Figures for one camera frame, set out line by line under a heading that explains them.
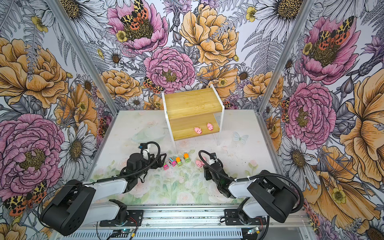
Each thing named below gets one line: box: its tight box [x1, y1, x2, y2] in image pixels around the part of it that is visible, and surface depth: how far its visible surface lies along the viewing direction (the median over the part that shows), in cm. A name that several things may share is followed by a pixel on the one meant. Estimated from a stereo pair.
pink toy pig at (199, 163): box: [195, 160, 205, 168], surface depth 93 cm
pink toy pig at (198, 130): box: [194, 127, 202, 135], surface depth 89 cm
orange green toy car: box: [175, 156, 183, 167], surface depth 93 cm
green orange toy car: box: [183, 153, 190, 163], surface depth 96 cm
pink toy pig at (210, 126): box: [207, 122, 214, 131], surface depth 91 cm
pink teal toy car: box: [168, 157, 177, 167], surface depth 93 cm
